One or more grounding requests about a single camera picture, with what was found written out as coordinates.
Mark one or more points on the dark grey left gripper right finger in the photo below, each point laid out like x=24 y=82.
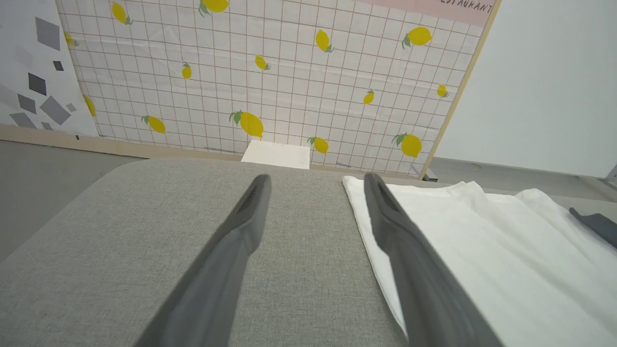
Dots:
x=419 y=279

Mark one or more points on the wooden baseboard strip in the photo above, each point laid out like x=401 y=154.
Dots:
x=72 y=142

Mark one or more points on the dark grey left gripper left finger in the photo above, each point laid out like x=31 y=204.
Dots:
x=219 y=270

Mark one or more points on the grey diamond pattern panel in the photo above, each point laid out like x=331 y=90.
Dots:
x=33 y=62

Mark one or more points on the white box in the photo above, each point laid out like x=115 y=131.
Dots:
x=274 y=154

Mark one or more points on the lemon print grid backdrop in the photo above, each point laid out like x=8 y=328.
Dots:
x=289 y=86

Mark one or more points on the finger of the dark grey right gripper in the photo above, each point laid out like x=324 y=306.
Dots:
x=600 y=225

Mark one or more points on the white and dark grey garment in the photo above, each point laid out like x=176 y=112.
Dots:
x=506 y=260

